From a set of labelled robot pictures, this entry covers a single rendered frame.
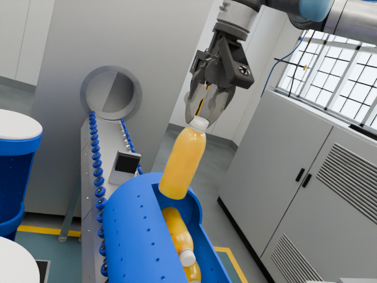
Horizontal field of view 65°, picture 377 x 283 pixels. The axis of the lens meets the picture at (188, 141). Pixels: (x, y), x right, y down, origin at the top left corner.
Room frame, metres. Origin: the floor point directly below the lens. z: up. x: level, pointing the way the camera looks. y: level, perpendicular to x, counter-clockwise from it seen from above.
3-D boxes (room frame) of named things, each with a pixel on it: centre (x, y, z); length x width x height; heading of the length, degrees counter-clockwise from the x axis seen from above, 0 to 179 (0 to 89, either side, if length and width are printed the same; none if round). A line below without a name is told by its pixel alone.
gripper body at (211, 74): (0.66, 0.01, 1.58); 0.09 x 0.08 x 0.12; 27
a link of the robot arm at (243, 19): (0.65, 0.01, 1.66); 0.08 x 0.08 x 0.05
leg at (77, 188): (1.76, 0.58, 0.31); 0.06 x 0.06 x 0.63; 26
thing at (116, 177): (1.16, 0.21, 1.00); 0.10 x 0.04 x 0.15; 116
